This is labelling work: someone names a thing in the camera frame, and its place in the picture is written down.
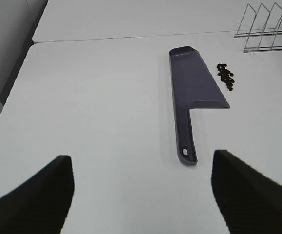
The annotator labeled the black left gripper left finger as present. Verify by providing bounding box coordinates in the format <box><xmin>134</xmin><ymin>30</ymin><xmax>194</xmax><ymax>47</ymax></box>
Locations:
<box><xmin>0</xmin><ymin>155</ymin><xmax>75</xmax><ymax>234</ymax></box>

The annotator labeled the purple plastic dustpan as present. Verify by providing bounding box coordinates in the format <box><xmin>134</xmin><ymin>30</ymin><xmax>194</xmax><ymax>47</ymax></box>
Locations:
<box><xmin>169</xmin><ymin>46</ymin><xmax>230</xmax><ymax>166</ymax></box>

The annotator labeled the metal wire dish rack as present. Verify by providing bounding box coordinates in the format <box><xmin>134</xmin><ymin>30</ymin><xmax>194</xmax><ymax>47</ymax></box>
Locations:
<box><xmin>234</xmin><ymin>2</ymin><xmax>282</xmax><ymax>53</ymax></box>

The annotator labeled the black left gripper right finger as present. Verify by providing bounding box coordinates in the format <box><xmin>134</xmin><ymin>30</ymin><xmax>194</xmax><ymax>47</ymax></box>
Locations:
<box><xmin>211</xmin><ymin>150</ymin><xmax>282</xmax><ymax>234</ymax></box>

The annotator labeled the pile of coffee beans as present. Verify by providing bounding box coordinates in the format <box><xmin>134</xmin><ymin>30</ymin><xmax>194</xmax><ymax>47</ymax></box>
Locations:
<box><xmin>216</xmin><ymin>63</ymin><xmax>235</xmax><ymax>91</ymax></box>

